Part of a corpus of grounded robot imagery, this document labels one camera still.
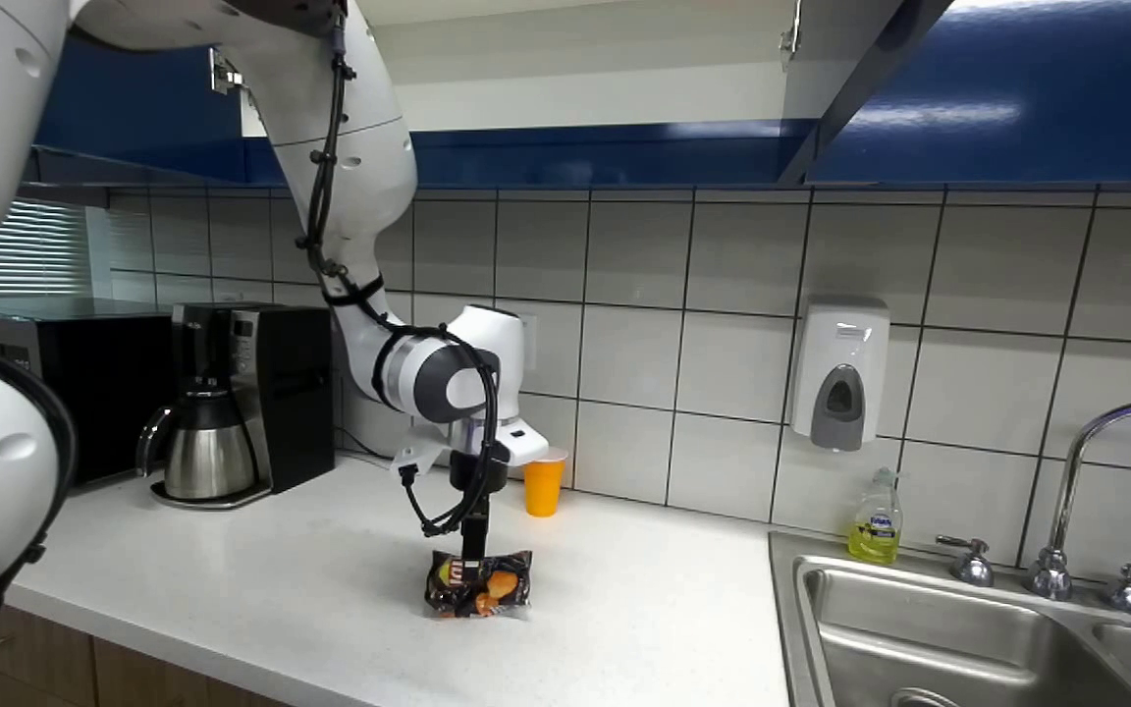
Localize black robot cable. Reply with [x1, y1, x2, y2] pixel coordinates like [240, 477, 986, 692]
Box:
[291, 12, 507, 544]

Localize white window blinds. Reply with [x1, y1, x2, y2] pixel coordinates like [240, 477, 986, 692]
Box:
[0, 193, 94, 307]

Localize orange plastic cup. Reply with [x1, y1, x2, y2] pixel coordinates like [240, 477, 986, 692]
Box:
[518, 447, 570, 521]

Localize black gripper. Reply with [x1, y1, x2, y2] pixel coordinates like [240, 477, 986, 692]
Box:
[448, 439, 515, 569]

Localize yellow dish soap bottle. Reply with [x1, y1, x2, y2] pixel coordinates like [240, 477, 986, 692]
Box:
[844, 469, 909, 569]

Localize black microwave oven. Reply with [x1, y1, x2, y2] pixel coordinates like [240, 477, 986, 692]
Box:
[0, 312, 177, 491]

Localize chrome sink faucet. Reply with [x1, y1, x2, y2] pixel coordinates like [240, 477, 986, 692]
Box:
[936, 397, 1131, 617]

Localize metal cabinet hinge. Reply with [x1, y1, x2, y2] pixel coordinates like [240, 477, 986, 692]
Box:
[206, 49, 253, 99]
[776, 0, 809, 61]

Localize wooden lower cabinet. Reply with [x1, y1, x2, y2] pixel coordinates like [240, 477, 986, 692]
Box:
[0, 603, 284, 707]

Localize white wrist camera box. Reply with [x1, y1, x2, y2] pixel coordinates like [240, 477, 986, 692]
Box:
[389, 421, 552, 484]

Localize stainless steel sink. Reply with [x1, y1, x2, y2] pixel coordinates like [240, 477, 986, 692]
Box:
[765, 528, 1131, 707]

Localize stainless steel coffee carafe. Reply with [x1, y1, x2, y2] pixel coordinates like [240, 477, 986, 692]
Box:
[132, 379, 265, 507]

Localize blue cabinet door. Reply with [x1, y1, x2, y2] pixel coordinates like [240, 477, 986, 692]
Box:
[776, 0, 1131, 189]
[31, 24, 247, 189]

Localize blue upper wall cabinet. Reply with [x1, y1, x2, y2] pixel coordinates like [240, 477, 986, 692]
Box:
[234, 0, 884, 193]

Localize steel black coffee maker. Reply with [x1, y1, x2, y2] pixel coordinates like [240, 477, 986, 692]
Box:
[147, 304, 339, 512]

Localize white wall soap dispenser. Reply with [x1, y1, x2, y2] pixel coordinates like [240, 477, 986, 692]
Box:
[789, 304, 894, 456]

